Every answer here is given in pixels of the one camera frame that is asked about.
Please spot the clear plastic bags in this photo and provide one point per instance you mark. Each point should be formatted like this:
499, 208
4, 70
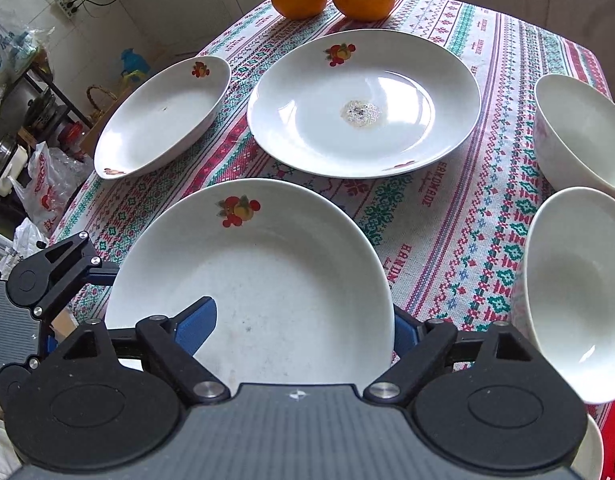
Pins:
12, 45

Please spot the red container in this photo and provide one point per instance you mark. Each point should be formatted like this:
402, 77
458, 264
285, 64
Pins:
70, 135

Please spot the metal pot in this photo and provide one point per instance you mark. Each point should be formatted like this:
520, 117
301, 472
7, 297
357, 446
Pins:
2, 152

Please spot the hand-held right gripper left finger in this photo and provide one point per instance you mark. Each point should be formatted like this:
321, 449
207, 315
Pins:
197, 327

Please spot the white plastic bag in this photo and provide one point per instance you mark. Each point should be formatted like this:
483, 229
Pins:
25, 240

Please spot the white power strip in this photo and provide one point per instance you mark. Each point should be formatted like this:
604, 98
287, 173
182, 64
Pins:
67, 6

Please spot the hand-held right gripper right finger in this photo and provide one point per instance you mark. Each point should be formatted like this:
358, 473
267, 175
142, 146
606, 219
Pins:
405, 335

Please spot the wicker basket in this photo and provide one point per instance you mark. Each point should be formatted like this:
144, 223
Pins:
93, 105

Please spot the blue toy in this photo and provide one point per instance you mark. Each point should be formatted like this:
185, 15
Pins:
132, 62

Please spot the white bowl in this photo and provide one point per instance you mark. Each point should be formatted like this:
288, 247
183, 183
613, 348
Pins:
572, 300
582, 135

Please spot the patterned tablecloth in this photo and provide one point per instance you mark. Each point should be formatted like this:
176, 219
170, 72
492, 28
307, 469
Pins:
437, 220

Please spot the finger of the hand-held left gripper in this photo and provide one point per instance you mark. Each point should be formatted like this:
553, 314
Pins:
51, 345
105, 275

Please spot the white fruit-print plate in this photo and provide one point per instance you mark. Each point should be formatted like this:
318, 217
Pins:
157, 120
287, 270
387, 140

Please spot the white dish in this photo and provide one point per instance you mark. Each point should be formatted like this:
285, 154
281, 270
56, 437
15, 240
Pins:
593, 452

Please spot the red-print plastic bag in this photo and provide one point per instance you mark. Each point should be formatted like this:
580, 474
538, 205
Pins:
45, 185

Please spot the black metal shelf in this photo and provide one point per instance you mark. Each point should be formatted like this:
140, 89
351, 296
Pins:
62, 97

